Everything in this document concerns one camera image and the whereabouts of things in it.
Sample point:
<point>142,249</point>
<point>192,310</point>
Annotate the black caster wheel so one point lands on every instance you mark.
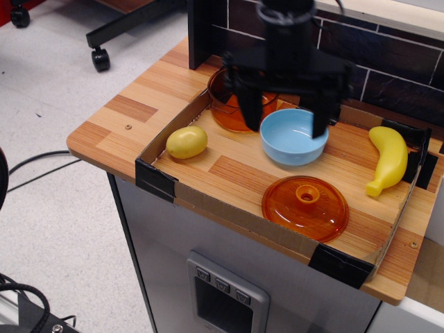
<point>20,17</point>

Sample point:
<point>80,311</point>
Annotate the black chair base with caster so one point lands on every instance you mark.
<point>134,13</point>

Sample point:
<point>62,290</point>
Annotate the yellow toy banana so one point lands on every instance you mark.
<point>392,162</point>

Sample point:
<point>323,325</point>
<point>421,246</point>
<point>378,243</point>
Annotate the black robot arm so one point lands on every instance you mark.
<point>287,7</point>

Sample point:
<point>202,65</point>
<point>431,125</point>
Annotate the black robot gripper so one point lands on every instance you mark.
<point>288,62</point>

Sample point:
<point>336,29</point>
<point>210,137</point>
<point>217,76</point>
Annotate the light blue bowl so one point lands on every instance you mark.
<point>287,137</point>

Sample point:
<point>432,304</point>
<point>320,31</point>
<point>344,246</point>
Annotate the black metal bracket with screw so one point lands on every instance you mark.
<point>19,314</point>

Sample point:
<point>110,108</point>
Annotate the yellow toy potato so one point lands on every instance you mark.
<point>187,142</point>

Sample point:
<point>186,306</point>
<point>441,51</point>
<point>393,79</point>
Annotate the black vertical panel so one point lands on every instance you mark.
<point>207,21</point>

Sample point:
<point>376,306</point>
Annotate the cardboard fence with black tape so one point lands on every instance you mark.
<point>380,245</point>

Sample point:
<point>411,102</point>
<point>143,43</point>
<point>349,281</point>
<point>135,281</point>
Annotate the orange transparent pot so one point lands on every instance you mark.
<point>224,104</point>

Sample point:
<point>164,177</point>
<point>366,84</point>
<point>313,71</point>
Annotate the grey cabinet control panel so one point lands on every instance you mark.
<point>222,301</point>

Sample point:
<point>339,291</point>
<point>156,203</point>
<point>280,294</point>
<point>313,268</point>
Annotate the orange transparent pot lid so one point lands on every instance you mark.
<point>307,205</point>

